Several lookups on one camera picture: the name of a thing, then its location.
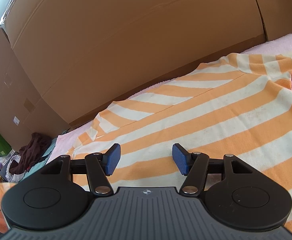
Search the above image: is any orange white striped sweater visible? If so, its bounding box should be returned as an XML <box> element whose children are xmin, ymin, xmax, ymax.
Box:
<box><xmin>0</xmin><ymin>48</ymin><xmax>292</xmax><ymax>233</ymax></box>

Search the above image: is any pink terry towel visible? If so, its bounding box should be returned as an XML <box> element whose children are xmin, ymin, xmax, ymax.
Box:
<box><xmin>46</xmin><ymin>34</ymin><xmax>292</xmax><ymax>164</ymax></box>

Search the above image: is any teal folded cloth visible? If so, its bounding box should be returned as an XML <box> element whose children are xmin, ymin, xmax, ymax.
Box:
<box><xmin>21</xmin><ymin>135</ymin><xmax>58</xmax><ymax>181</ymax></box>

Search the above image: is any dark brown garment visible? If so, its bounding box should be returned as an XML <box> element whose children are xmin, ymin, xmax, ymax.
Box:
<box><xmin>8</xmin><ymin>133</ymin><xmax>52</xmax><ymax>174</ymax></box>

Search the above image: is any left cardboard box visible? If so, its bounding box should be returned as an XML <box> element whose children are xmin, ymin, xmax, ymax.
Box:
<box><xmin>0</xmin><ymin>28</ymin><xmax>70</xmax><ymax>151</ymax></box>

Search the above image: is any large centre cardboard box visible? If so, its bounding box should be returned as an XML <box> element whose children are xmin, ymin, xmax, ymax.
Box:
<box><xmin>4</xmin><ymin>0</ymin><xmax>264</xmax><ymax>123</ymax></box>

